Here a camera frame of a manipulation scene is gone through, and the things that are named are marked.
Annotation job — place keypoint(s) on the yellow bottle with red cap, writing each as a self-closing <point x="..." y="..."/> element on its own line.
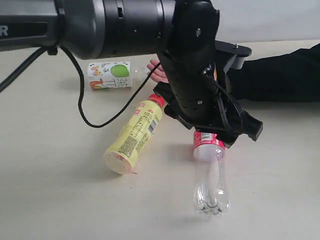
<point x="121" y="157"/>

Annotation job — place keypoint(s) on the clear cola bottle red label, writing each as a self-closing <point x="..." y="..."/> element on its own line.
<point x="210" y="192"/>

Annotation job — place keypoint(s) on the forearm in black sleeve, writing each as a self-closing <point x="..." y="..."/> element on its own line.
<point x="292" y="77"/>

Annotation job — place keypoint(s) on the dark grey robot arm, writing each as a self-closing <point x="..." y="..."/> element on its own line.
<point x="83" y="29"/>

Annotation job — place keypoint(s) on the person's open bare hand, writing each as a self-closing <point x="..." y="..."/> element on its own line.
<point x="158" y="75"/>

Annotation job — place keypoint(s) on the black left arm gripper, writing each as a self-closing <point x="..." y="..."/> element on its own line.
<point x="196" y="92"/>

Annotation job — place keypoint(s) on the tea bottle with white label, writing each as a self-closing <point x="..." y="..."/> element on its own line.
<point x="114" y="75"/>

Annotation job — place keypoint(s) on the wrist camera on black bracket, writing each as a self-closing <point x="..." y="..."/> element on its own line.
<point x="230" y="55"/>

